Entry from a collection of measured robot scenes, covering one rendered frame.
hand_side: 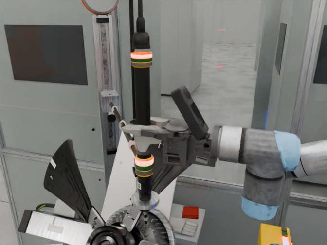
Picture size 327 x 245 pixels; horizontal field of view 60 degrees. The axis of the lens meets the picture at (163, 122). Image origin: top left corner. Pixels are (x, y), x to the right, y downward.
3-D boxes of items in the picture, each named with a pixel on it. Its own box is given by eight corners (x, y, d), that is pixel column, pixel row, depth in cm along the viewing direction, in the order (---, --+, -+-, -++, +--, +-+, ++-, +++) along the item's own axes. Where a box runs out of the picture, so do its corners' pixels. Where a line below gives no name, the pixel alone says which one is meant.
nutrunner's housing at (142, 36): (136, 206, 73) (128, 17, 57) (151, 203, 74) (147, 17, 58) (139, 216, 70) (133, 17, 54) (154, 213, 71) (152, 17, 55)
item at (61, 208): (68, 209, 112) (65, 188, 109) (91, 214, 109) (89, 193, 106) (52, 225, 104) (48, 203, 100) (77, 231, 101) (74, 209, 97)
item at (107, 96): (100, 107, 129) (99, 89, 126) (116, 106, 131) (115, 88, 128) (103, 114, 120) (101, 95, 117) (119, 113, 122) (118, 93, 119)
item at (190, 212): (183, 207, 147) (183, 204, 147) (198, 209, 146) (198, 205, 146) (182, 218, 140) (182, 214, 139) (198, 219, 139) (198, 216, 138)
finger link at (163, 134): (139, 138, 59) (181, 141, 58) (139, 131, 58) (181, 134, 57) (143, 130, 63) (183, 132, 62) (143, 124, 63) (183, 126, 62)
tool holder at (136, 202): (127, 192, 75) (125, 159, 71) (153, 187, 77) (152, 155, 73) (134, 213, 67) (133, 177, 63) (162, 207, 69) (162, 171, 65)
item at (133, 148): (109, 105, 119) (109, 102, 119) (113, 105, 120) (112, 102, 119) (138, 165, 71) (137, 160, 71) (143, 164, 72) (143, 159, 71)
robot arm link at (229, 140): (241, 135, 54) (243, 121, 61) (216, 132, 55) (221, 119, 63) (237, 169, 57) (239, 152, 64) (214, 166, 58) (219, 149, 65)
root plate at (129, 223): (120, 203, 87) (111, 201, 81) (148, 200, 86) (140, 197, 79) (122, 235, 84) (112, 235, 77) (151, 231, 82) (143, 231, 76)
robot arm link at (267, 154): (296, 183, 54) (304, 142, 51) (237, 174, 57) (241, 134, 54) (291, 164, 61) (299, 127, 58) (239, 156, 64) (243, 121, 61)
